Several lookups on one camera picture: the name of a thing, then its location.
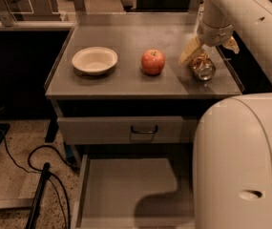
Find grey metal drawer cabinet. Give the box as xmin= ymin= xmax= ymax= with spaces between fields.
xmin=43 ymin=12 xmax=244 ymax=229

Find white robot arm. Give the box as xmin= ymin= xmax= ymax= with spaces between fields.
xmin=179 ymin=0 xmax=272 ymax=229

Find white horizontal rail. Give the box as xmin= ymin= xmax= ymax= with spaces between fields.
xmin=0 ymin=21 xmax=73 ymax=31

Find white paper bowl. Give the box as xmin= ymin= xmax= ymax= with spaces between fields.
xmin=72 ymin=47 xmax=117 ymax=75

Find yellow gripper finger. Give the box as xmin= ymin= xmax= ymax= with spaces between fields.
xmin=178 ymin=36 xmax=203 ymax=65
xmin=222 ymin=36 xmax=240 ymax=53

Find red apple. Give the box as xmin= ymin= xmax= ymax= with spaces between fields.
xmin=141 ymin=49 xmax=165 ymax=75

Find closed grey top drawer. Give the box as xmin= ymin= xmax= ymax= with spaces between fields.
xmin=57 ymin=116 xmax=197 ymax=145

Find black bar on floor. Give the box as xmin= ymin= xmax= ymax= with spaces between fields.
xmin=26 ymin=162 xmax=50 ymax=229

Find open grey middle drawer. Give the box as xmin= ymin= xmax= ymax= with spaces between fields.
xmin=71 ymin=155 xmax=195 ymax=229

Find orange soda can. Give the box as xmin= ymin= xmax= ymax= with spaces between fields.
xmin=189 ymin=52 xmax=216 ymax=81

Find black floor cable left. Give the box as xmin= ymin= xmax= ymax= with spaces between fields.
xmin=0 ymin=126 xmax=80 ymax=229

